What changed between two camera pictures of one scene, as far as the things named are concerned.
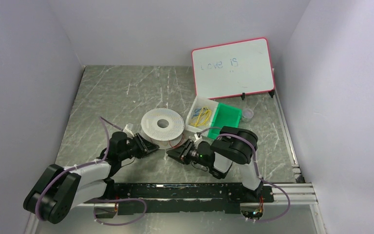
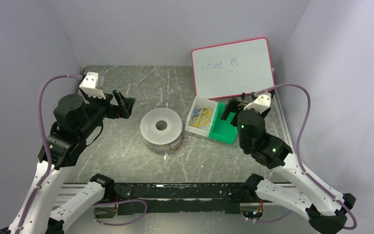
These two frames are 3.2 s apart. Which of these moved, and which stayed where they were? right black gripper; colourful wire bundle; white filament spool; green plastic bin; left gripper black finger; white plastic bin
Moved: left gripper black finger; right black gripper
Stayed: green plastic bin; colourful wire bundle; white filament spool; white plastic bin
